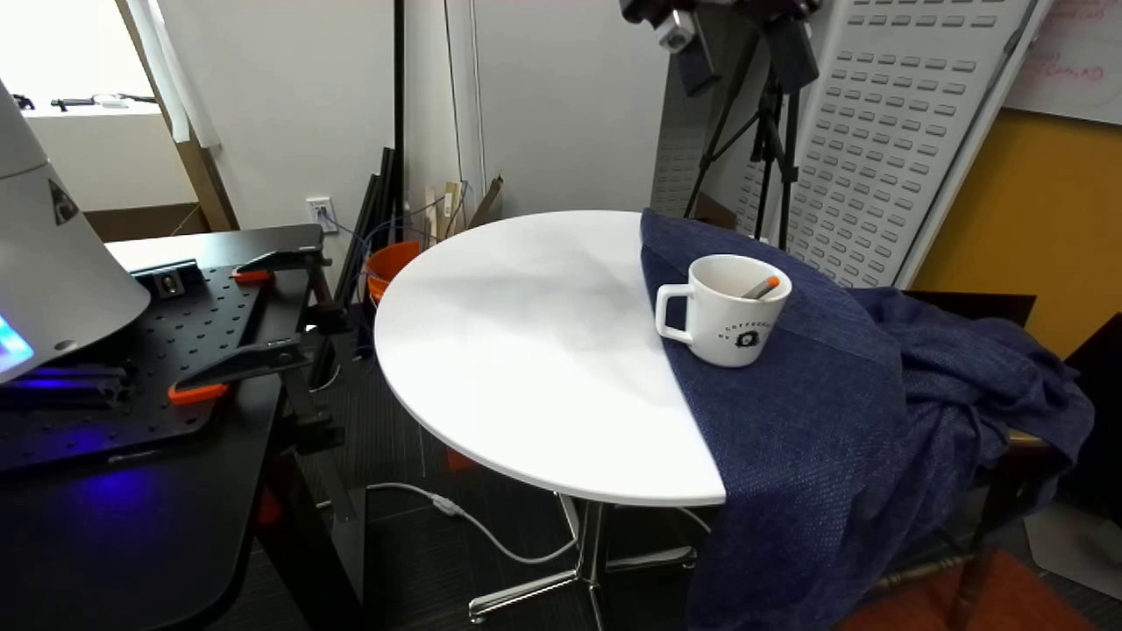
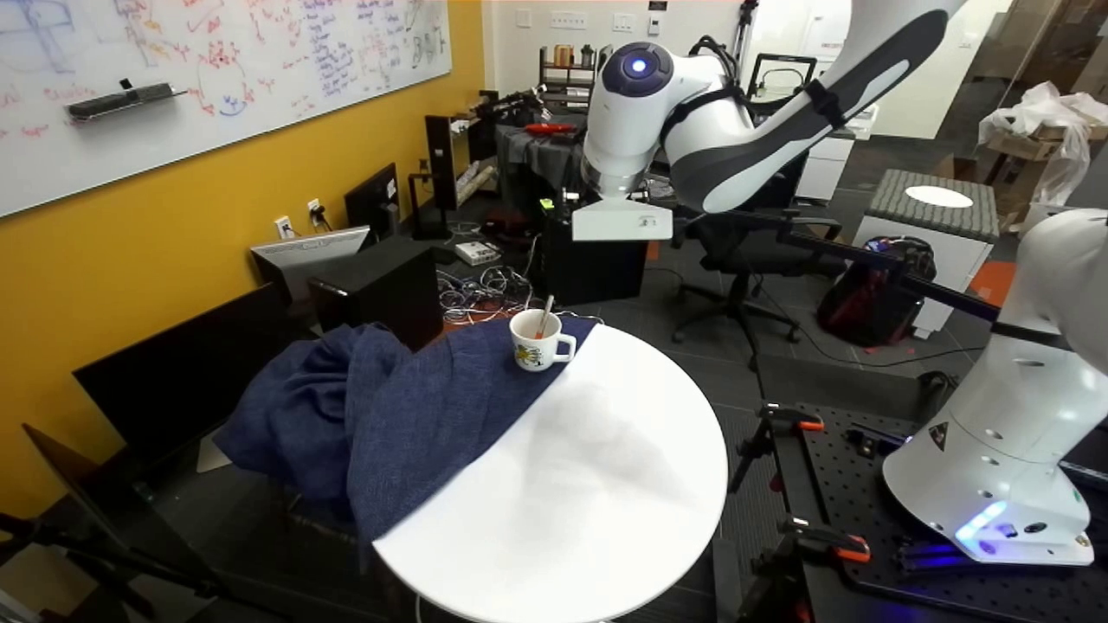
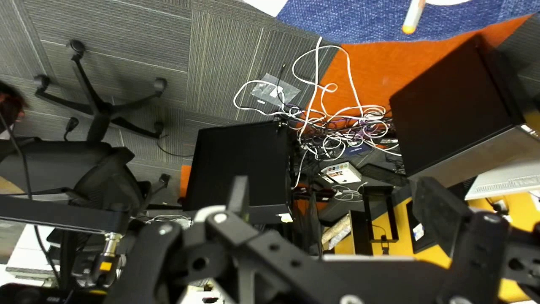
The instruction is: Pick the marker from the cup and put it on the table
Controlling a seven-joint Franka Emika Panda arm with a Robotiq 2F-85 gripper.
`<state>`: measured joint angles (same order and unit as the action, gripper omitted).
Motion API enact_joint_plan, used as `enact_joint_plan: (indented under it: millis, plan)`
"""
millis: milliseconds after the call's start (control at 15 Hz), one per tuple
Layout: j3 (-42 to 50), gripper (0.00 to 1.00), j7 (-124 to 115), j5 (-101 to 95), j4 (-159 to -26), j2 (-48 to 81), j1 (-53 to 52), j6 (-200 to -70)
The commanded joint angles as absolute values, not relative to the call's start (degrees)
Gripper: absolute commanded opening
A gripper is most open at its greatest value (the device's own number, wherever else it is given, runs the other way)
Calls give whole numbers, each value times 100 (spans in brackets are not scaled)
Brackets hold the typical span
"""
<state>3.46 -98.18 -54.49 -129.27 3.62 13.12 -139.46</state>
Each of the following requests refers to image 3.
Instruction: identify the white cable tangle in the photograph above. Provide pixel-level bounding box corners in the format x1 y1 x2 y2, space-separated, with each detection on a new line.
232 35 404 191

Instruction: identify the black office chair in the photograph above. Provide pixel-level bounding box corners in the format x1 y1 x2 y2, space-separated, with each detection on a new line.
32 37 171 143

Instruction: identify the small black monitor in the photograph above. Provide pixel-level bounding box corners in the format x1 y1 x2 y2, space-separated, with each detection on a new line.
188 120 294 214

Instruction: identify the dark blue cloth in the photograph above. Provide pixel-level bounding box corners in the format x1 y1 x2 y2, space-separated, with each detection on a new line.
274 0 540 45

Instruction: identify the orange marker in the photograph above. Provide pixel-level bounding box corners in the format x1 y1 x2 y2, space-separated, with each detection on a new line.
400 0 429 35

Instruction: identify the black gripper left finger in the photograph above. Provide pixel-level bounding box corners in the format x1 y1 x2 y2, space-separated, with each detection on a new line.
103 174 319 304

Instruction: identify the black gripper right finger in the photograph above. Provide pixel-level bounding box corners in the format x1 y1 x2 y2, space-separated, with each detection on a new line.
412 176 540 304

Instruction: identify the large black box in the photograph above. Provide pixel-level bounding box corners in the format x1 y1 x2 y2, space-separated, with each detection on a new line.
389 34 529 177

